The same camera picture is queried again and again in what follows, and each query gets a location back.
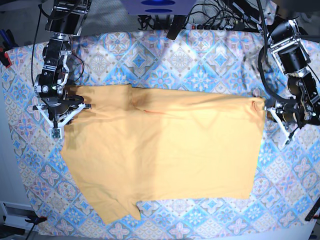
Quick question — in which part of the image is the yellow T-shirt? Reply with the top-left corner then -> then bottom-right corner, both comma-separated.
60,84 -> 266,224

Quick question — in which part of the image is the black clamp top centre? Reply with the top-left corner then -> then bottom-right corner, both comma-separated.
166,15 -> 187,40

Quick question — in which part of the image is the white rail bottom left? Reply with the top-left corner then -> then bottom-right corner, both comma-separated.
0,201 -> 37,230

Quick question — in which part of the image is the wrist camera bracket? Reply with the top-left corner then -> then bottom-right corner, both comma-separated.
264,106 -> 297,150
32,103 -> 91,139

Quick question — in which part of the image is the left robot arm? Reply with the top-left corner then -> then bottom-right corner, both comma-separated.
258,0 -> 320,128

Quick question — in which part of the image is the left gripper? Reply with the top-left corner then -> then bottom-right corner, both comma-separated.
273,100 -> 304,125

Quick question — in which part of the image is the red clamp left edge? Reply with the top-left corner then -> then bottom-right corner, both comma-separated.
0,51 -> 12,68

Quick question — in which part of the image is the blue handled tools left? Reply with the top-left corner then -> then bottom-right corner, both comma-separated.
0,29 -> 18,50

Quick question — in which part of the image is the white power strip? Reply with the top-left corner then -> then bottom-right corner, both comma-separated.
185,23 -> 204,30

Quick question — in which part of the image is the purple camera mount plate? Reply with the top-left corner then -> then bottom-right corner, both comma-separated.
120,0 -> 196,16

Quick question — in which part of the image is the patterned blue tablecloth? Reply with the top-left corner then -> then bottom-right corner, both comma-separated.
0,30 -> 320,240

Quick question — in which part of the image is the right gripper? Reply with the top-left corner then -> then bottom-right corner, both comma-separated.
41,93 -> 85,123

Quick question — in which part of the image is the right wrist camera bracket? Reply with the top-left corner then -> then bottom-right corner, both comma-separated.
32,103 -> 91,139

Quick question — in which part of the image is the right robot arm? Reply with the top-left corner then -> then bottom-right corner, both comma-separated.
31,0 -> 92,128

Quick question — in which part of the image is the orange black clamp bottom left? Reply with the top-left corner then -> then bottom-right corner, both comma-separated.
25,215 -> 48,240

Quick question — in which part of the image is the black clamp right edge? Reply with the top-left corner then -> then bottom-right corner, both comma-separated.
304,203 -> 320,222

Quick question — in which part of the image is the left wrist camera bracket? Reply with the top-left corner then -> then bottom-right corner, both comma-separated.
264,106 -> 297,150

